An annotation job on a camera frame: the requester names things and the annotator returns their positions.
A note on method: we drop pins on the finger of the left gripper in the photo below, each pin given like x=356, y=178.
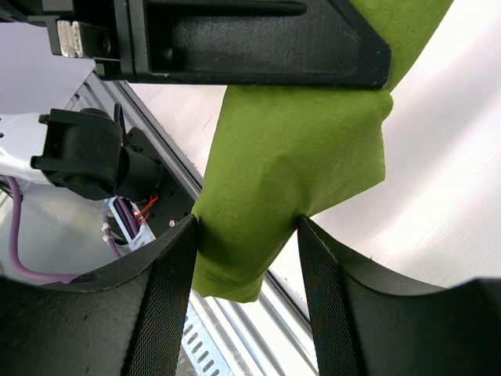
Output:
x=295, y=43

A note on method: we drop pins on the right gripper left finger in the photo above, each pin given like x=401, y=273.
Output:
x=125, y=318

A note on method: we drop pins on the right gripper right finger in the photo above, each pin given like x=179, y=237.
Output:
x=366, y=319

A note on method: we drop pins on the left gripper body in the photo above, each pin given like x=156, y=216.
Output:
x=94, y=30

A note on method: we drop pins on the green paper napkin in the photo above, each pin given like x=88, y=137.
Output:
x=281, y=152

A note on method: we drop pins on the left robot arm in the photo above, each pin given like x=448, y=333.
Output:
x=86, y=152

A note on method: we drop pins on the aluminium front rail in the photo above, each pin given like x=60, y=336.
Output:
x=272, y=335

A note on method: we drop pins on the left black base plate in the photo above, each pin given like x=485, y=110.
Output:
x=169, y=203

